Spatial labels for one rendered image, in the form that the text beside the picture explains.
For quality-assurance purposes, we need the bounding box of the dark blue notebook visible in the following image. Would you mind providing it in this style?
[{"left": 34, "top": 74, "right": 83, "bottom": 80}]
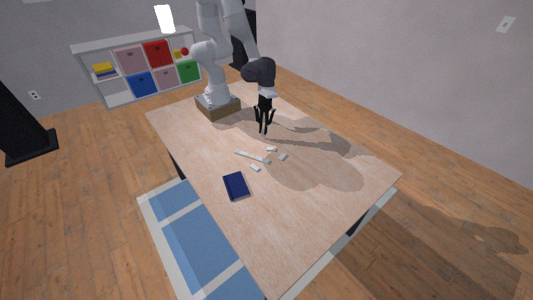
[{"left": 223, "top": 171, "right": 250, "bottom": 202}]

